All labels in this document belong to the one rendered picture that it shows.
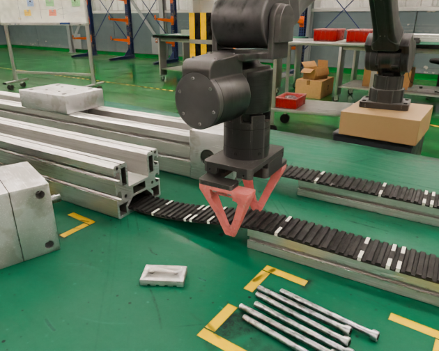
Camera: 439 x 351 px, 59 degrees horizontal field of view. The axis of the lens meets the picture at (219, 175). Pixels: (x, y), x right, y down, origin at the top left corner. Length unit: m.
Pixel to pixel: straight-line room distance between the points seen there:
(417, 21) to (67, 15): 5.87
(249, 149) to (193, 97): 0.10
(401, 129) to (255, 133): 0.61
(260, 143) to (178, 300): 0.20
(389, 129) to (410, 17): 7.25
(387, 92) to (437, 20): 7.10
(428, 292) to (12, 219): 0.48
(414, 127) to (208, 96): 0.71
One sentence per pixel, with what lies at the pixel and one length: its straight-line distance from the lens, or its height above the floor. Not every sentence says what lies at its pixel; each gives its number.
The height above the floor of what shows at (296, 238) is 0.81.
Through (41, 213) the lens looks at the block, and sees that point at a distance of 0.53.
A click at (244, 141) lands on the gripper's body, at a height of 0.93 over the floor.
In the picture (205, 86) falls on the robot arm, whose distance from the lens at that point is 0.39.
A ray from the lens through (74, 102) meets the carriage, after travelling 0.93.
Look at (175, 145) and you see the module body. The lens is 0.74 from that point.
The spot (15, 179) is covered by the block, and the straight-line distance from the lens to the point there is 0.55.
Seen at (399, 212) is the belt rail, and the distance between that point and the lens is 0.65.
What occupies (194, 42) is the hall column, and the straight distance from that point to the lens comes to 4.05.
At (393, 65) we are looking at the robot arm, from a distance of 1.06.
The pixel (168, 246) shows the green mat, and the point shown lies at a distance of 0.53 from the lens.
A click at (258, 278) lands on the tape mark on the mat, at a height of 0.78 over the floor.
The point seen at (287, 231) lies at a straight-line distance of 0.50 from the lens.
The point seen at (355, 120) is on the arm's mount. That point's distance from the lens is 1.05.
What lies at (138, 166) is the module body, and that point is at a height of 0.84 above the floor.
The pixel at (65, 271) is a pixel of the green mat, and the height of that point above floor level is 0.78.
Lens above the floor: 1.06
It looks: 22 degrees down
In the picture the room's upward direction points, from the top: straight up
